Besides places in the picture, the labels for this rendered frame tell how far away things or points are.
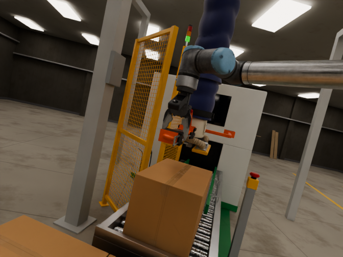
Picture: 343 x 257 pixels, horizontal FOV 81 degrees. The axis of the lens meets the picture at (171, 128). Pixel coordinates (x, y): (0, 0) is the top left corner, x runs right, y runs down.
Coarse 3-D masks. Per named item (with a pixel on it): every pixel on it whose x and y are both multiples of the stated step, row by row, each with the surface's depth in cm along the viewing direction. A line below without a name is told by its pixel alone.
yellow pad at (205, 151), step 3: (204, 141) 145; (195, 147) 127; (207, 147) 137; (192, 150) 125; (195, 150) 124; (198, 150) 124; (201, 150) 124; (204, 150) 125; (207, 150) 129; (201, 153) 123; (204, 153) 123; (207, 153) 123
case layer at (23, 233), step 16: (16, 224) 110; (32, 224) 113; (0, 240) 98; (16, 240) 100; (32, 240) 102; (48, 240) 104; (64, 240) 107; (0, 256) 89; (16, 256) 91; (32, 256) 93; (48, 256) 95; (64, 256) 97; (80, 256) 99; (96, 256) 101; (112, 256) 103
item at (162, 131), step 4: (164, 128) 82; (168, 128) 85; (160, 132) 80; (164, 132) 79; (168, 132) 79; (172, 132) 78; (176, 132) 79; (180, 132) 82; (160, 136) 80; (160, 140) 80; (164, 140) 79; (168, 140) 79; (176, 140) 78; (172, 144) 79
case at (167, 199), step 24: (168, 168) 141; (192, 168) 156; (144, 192) 114; (168, 192) 109; (192, 192) 106; (144, 216) 114; (168, 216) 110; (192, 216) 106; (144, 240) 114; (168, 240) 110; (192, 240) 115
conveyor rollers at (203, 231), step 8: (216, 176) 303; (216, 184) 268; (208, 192) 227; (208, 216) 173; (120, 224) 134; (200, 224) 157; (208, 224) 156; (120, 232) 125; (200, 232) 147; (208, 232) 147; (200, 240) 139; (208, 240) 137; (192, 248) 124; (200, 248) 130; (208, 248) 130; (200, 256) 121
